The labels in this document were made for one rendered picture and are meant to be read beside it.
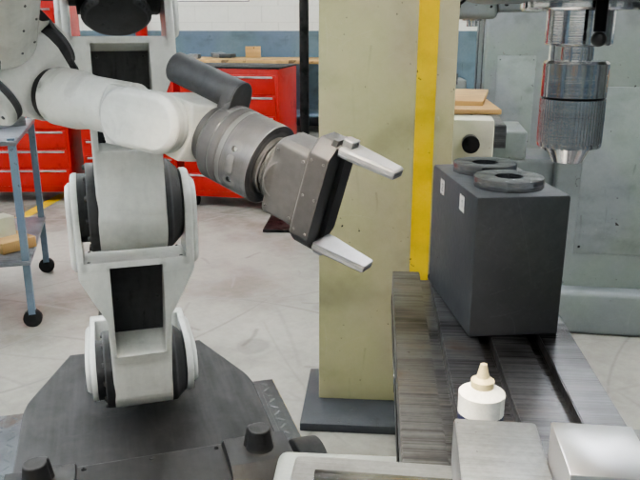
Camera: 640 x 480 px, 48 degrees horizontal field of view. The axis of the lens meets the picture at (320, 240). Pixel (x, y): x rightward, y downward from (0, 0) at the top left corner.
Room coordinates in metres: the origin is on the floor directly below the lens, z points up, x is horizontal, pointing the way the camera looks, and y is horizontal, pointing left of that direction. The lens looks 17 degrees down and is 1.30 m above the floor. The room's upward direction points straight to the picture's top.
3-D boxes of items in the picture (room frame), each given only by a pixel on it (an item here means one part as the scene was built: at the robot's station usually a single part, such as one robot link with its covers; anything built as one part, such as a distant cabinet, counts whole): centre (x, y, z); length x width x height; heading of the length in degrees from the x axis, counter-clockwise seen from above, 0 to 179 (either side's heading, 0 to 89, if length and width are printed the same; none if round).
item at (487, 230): (0.98, -0.24, 1.00); 0.22 x 0.12 x 0.20; 5
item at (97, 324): (1.29, 0.35, 0.68); 0.21 x 0.20 x 0.13; 17
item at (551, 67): (0.55, -0.19, 1.26); 0.05 x 0.05 x 0.01
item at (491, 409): (0.57, -0.14, 0.96); 0.04 x 0.04 x 0.11
